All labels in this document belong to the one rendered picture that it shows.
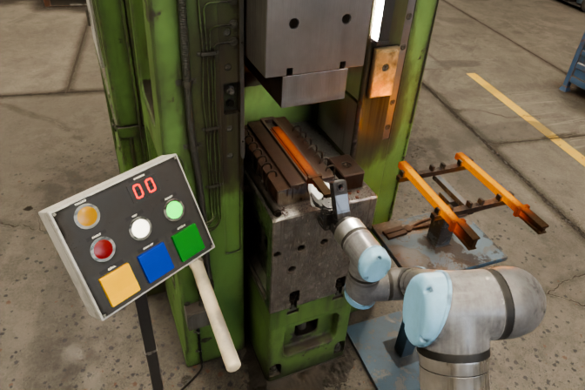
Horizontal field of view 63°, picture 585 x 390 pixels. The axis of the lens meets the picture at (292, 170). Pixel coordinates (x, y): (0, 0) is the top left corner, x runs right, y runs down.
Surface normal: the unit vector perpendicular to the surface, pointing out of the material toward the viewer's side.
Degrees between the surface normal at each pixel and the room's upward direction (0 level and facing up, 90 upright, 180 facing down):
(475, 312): 47
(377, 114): 90
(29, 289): 0
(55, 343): 0
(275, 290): 90
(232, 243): 90
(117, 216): 60
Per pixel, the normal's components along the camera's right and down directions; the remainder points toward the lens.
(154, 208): 0.67, -0.05
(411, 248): 0.05, -0.82
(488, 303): 0.11, -0.30
